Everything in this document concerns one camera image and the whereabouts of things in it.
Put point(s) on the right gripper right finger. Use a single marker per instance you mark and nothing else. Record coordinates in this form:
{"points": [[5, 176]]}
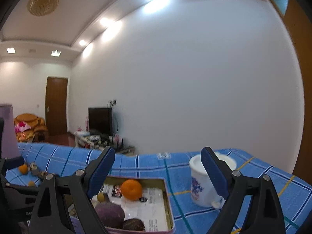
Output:
{"points": [[264, 214]]}

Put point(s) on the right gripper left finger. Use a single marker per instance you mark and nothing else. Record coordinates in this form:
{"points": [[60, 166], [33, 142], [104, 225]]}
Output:
{"points": [[82, 186]]}

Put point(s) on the large orange mandarin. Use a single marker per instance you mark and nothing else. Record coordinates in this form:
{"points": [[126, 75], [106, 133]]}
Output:
{"points": [[131, 189]]}

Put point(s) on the small orange on cloth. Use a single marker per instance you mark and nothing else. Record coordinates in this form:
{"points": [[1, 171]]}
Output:
{"points": [[23, 169]]}

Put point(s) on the cut water chestnut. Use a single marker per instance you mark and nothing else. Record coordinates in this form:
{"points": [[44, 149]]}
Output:
{"points": [[33, 169]]}

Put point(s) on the water chestnut on cloth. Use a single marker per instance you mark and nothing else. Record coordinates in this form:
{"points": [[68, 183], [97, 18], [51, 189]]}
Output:
{"points": [[42, 175]]}

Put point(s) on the blue plaid cloth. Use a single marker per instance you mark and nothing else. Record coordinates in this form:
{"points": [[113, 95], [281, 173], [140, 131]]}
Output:
{"points": [[294, 193]]}

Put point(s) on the lilac tumbler cup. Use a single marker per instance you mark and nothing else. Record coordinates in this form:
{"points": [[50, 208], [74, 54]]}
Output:
{"points": [[9, 146]]}

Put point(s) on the small yellow-green fruit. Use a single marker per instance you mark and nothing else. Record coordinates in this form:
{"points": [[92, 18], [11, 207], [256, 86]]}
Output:
{"points": [[100, 197]]}

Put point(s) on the purple sweet potato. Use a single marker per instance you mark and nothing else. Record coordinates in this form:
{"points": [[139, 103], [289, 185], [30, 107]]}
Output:
{"points": [[110, 214]]}

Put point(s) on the white floral mug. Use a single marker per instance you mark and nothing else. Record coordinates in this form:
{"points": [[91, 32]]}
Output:
{"points": [[202, 190]]}

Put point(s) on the orange leather armchair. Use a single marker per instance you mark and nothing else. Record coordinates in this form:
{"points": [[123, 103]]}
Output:
{"points": [[30, 128]]}

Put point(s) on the metal tin tray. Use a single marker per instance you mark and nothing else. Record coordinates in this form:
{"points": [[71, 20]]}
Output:
{"points": [[146, 183]]}

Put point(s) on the dark water chestnut in tray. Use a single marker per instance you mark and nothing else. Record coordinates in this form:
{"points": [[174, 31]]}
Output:
{"points": [[134, 224]]}

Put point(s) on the TV stand with clutter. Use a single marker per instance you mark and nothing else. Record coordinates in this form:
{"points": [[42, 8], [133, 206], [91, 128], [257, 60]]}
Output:
{"points": [[87, 140]]}

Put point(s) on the printed paper in tray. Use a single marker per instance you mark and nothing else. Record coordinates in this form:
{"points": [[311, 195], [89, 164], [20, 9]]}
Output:
{"points": [[150, 208]]}

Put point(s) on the black television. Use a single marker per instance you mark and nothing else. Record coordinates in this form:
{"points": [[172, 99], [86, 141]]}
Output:
{"points": [[100, 120]]}

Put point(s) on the brown wooden door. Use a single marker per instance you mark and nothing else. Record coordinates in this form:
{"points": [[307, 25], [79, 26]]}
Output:
{"points": [[56, 105]]}

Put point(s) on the round gold ceiling lamp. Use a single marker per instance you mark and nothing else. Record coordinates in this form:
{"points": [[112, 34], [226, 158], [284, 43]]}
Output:
{"points": [[42, 7]]}

